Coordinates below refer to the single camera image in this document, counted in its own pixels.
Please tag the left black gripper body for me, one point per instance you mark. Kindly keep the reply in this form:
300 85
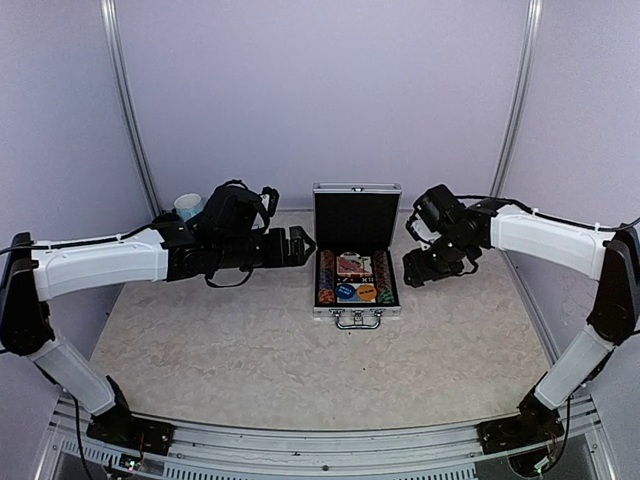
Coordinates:
237 252

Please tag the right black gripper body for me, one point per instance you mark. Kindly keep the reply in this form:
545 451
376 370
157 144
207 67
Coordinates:
448 258

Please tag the red playing card deck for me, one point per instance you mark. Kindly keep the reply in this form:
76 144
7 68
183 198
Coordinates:
348 274

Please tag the aluminium poker case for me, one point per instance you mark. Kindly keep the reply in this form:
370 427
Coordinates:
359 219

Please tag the blue small blind button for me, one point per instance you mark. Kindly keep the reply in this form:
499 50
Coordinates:
345 292

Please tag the orange big blind button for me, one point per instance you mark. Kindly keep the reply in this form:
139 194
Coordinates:
366 293

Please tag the clear round disc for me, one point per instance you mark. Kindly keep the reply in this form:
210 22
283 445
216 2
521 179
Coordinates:
345 262

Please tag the orange poker chip stack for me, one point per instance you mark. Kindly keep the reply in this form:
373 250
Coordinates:
326 296

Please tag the black triangular dealer button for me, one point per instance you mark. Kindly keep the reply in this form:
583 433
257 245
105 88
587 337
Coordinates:
363 267

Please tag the dark green mug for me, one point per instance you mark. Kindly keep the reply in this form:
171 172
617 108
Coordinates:
164 218

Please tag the green poker chip stack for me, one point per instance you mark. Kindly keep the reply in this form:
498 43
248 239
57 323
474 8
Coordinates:
386 296

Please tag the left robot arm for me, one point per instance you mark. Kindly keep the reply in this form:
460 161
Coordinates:
37 272

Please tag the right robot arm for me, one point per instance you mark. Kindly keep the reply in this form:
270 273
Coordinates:
608 255

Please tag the red yellow chip row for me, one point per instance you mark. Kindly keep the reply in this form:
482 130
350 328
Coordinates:
327 260

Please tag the purple chip row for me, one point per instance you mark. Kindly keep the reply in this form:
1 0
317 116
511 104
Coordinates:
326 280

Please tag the light blue mug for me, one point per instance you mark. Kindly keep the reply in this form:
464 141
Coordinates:
188 205

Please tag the brown chip row in case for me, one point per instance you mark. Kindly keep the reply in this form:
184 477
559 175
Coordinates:
382 271

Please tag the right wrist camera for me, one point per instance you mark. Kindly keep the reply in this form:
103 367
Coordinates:
419 231

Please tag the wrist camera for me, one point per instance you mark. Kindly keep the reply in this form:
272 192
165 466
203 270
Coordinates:
419 231
270 198

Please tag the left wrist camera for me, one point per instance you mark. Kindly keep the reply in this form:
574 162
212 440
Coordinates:
270 198

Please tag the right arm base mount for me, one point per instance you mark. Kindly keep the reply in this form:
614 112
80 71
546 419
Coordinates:
515 432

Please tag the aluminium front rail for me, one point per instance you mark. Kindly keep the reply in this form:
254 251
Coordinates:
206 451

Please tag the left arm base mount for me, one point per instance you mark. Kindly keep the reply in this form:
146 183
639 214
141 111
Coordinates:
134 433

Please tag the right aluminium post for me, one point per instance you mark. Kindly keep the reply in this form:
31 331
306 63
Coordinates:
519 96

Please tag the aluminium post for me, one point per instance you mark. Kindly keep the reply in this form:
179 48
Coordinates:
109 16
519 96

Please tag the left aluminium post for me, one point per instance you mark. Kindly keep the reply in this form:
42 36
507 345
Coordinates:
109 16

